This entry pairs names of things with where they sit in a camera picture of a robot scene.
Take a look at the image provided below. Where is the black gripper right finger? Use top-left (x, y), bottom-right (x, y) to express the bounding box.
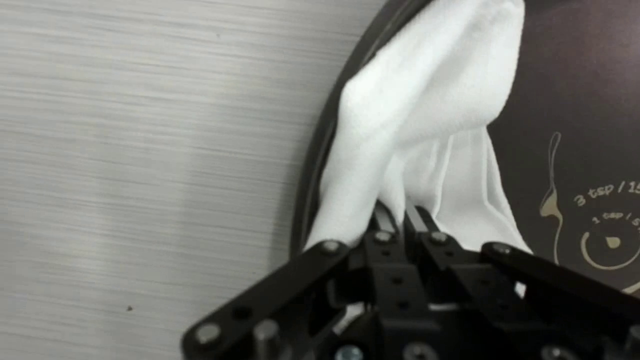
top-left (404, 205), bottom-right (640, 335)

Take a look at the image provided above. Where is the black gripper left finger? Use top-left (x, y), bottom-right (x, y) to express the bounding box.
top-left (182, 201), bottom-right (427, 360)

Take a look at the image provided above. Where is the white cloth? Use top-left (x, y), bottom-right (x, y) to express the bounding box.
top-left (301, 0), bottom-right (536, 256)

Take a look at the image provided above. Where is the dark frying pan black handle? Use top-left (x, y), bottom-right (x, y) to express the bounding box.
top-left (287, 0), bottom-right (640, 298)

